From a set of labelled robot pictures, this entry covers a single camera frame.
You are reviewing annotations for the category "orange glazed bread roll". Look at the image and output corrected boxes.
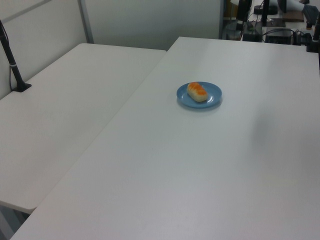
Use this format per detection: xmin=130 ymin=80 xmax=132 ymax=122
xmin=187 ymin=81 xmax=209 ymax=103

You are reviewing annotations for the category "blue round plate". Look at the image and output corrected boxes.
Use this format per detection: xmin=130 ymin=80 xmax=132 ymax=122
xmin=176 ymin=81 xmax=223 ymax=113

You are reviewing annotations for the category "black electronics box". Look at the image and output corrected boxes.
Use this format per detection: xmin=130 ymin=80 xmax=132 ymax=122
xmin=242 ymin=21 xmax=263 ymax=42

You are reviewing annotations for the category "black monitor panel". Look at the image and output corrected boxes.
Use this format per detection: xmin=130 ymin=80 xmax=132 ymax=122
xmin=236 ymin=0 xmax=253 ymax=24

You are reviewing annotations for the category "black flat device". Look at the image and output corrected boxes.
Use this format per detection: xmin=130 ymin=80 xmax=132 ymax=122
xmin=264 ymin=27 xmax=295 ymax=45

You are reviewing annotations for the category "black thin stand pole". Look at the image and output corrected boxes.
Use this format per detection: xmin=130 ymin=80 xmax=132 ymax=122
xmin=261 ymin=0 xmax=270 ymax=27

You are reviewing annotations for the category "black round stand base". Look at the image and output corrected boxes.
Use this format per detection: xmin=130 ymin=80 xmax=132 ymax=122
xmin=252 ymin=6 xmax=278 ymax=15

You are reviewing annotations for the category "tan wooden board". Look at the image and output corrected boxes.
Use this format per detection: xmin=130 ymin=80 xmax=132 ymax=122
xmin=281 ymin=11 xmax=305 ymax=23

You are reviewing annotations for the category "grey partition frame post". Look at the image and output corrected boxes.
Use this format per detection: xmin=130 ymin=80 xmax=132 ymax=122
xmin=218 ymin=0 xmax=227 ymax=40
xmin=78 ymin=0 xmax=95 ymax=45

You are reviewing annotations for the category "black camera pole with clamp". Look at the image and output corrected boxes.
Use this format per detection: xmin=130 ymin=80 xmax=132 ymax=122
xmin=0 ymin=19 xmax=33 ymax=93

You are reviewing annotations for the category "black table clamp mount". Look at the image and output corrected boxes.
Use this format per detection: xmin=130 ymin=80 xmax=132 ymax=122
xmin=305 ymin=13 xmax=320 ymax=54

